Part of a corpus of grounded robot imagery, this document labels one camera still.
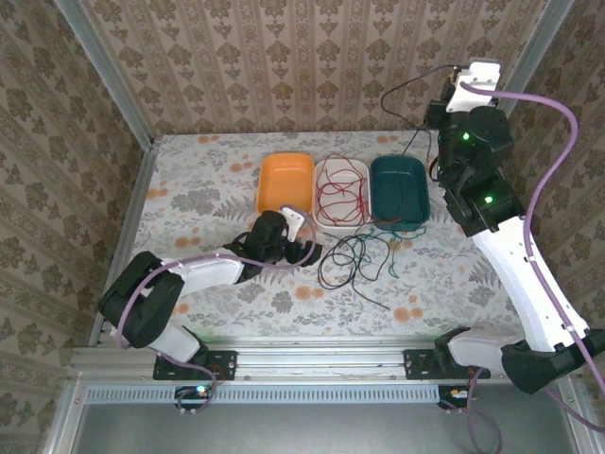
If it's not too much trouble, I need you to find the orange plastic tray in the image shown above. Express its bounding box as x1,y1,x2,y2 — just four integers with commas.
256,150,317,221

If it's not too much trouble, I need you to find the teal plastic tray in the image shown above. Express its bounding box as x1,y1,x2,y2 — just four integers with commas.
369,154,431,233

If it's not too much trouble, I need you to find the aluminium front rail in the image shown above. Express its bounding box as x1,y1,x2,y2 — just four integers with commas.
70,335,580,382

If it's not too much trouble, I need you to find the small controller board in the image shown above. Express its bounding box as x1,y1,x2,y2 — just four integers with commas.
438,385,479,410
174,385,213,411

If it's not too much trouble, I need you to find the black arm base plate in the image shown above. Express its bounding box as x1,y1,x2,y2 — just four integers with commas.
152,349,238,382
403,348,492,381

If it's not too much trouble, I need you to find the slotted grey cable duct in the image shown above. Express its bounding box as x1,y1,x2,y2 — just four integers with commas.
84,383,441,404

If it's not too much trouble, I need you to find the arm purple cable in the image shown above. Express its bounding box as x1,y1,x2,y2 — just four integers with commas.
460,82,605,453
114,203,318,417

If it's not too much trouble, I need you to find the aluminium corner post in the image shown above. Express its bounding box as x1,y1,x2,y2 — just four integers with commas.
491,0,576,138
52,0,157,148

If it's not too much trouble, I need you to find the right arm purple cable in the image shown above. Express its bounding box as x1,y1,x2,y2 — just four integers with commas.
460,82,605,453

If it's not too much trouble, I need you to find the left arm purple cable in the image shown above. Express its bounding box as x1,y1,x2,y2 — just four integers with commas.
114,203,318,417

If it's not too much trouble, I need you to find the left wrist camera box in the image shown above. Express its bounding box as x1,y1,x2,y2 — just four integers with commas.
281,203,307,241

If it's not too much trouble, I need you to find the aluminium side rail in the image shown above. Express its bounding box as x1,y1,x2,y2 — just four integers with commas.
88,141,160,346

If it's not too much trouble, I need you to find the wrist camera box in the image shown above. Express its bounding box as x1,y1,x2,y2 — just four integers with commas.
446,59,503,114
281,203,307,241

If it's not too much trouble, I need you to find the green cable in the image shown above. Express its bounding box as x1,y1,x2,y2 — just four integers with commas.
330,234,379,281
385,235,403,279
356,224,427,241

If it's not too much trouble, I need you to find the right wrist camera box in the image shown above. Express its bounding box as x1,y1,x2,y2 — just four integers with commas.
446,59,503,114

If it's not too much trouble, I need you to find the white plastic tray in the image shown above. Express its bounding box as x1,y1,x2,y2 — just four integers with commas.
312,158,372,234

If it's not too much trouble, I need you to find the black cable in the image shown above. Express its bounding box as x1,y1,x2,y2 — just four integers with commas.
380,64,458,165
377,169,424,221
317,235,392,312

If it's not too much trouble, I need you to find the grey metal panel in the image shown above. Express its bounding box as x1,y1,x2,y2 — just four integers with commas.
46,382,592,454

